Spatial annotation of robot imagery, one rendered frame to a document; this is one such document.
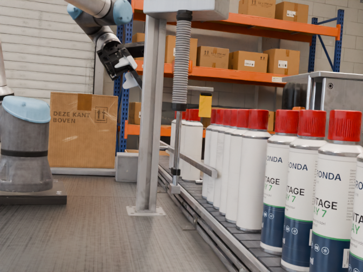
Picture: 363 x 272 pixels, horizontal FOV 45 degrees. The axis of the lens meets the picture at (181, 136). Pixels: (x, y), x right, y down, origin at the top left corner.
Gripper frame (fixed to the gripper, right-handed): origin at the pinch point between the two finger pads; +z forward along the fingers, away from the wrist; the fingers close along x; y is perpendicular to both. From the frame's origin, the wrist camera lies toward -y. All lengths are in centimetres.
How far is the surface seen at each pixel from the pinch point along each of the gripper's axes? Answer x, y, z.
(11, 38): -160, 55, -381
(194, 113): -5.0, -7.4, 19.3
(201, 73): -233, -116, -264
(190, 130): -7.7, -4.3, 22.1
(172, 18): 25.8, -8.0, 20.1
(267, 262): 23, 7, 80
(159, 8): 30.5, -5.2, 21.8
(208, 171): 9, 3, 51
